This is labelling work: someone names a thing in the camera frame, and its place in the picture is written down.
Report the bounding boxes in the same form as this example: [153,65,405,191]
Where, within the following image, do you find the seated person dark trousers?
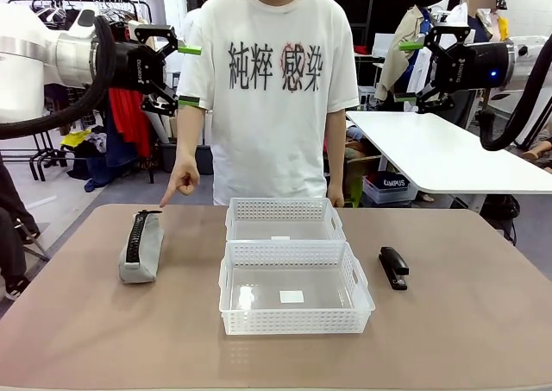
[0,153,42,301]

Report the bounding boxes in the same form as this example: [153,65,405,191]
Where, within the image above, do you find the white crate with dark cloth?
[361,173,419,205]

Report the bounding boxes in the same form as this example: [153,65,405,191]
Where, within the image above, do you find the green plastic object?
[344,177,365,209]

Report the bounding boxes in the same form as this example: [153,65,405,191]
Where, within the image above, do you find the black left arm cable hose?
[0,15,117,141]

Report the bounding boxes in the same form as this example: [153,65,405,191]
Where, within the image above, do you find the black stapler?
[378,246,410,292]

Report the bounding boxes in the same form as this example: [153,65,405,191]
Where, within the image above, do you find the background person blurred face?
[467,0,511,43]

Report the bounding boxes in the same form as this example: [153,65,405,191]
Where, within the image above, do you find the white perforated plastic basket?
[224,197,348,243]
[218,239,376,336]

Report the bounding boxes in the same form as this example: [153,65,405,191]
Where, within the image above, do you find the black bag under table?
[479,194,522,226]

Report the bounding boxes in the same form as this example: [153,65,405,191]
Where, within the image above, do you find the brown cardboard box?
[344,142,384,180]

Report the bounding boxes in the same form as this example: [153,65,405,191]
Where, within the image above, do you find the person right hand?
[160,156,202,209]

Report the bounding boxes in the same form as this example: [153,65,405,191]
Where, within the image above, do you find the background figure beige jacket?
[373,0,449,104]

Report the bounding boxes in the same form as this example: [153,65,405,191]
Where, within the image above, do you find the person torso white printed t-shirt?
[179,0,360,206]

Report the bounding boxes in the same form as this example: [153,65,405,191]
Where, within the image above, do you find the person left hand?
[326,182,347,209]

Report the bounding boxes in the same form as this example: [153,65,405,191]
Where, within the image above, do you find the blue denim garment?
[84,105,140,192]

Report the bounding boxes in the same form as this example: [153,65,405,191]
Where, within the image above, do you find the white background table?
[346,110,552,196]

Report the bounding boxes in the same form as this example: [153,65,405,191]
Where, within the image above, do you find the yellow cloth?
[60,128,93,148]

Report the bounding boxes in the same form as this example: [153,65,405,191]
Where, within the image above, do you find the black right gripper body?
[434,42,513,94]

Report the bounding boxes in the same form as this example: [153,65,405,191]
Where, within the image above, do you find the dark grey storage bin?
[156,140,216,175]

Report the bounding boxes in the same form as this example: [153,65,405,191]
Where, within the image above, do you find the grey zipper pencil pouch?
[118,209,166,285]

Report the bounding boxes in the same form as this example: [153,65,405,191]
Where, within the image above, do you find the person right forearm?
[173,104,206,164]

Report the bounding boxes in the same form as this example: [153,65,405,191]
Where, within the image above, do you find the red hanging garment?
[107,87,152,159]

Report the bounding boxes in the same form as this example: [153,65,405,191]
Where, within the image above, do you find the white roll tube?
[144,109,172,144]

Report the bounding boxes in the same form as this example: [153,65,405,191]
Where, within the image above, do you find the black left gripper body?
[110,42,168,94]

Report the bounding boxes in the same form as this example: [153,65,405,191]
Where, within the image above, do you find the person left forearm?
[323,109,348,188]

